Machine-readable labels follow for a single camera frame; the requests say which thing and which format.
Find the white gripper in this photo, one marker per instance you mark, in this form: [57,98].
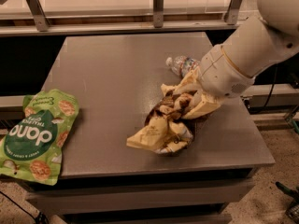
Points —
[221,74]

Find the brown sea salt chip bag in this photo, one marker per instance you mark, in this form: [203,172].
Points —
[164,132]

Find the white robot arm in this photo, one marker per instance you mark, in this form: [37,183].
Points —
[260,42]

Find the green rice chip bag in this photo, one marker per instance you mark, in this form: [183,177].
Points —
[32,149]

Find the clear plastic water bottle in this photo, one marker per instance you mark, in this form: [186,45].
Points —
[180,64]

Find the grey table drawer front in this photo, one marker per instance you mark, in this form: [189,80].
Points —
[72,201]

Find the metal railing bracket right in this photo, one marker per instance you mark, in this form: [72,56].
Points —
[231,15]

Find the metal railing bracket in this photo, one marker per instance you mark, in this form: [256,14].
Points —
[39,17]
[158,13]
[231,15]

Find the metal railing bracket middle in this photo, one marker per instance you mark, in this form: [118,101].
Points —
[158,13]

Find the metal railing bracket left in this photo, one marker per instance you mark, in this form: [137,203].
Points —
[39,17]

